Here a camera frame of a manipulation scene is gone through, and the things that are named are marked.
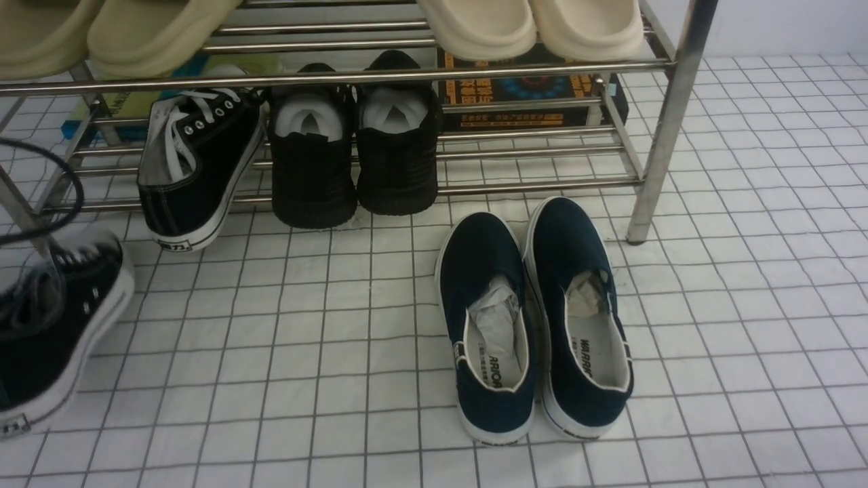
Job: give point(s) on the black lace-up canvas sneaker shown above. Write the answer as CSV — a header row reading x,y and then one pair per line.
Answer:
x,y
199,145
51,320

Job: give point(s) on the navy slip-on shoe left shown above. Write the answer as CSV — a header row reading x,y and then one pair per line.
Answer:
x,y
482,295

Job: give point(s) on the navy slip-on shoe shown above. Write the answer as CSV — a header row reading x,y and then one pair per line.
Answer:
x,y
482,295
585,360

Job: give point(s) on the black knit shoe right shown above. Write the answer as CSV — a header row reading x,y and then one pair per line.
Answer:
x,y
398,124

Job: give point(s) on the black knit shoe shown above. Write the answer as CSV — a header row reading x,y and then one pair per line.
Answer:
x,y
310,131
398,124

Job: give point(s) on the black knit shoe left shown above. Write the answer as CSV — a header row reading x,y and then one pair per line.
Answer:
x,y
310,131

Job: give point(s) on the navy slip-on shoe right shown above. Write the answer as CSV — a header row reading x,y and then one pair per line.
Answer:
x,y
585,360

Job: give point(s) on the stainless steel shoe rack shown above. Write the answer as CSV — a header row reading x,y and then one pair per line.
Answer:
x,y
679,65

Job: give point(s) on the cream slipper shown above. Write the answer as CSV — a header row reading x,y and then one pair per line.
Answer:
x,y
481,30
590,31

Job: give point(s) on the black orange printed box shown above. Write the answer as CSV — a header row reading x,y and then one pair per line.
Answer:
x,y
522,95

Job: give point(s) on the cream slipper far right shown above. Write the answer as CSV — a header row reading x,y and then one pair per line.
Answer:
x,y
590,31

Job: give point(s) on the green blue box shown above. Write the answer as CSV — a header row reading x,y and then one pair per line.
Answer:
x,y
132,105

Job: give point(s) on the beige slipper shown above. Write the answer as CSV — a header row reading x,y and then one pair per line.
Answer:
x,y
139,39
43,38

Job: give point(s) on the beige slipper far left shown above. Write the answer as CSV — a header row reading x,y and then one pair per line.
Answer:
x,y
43,38

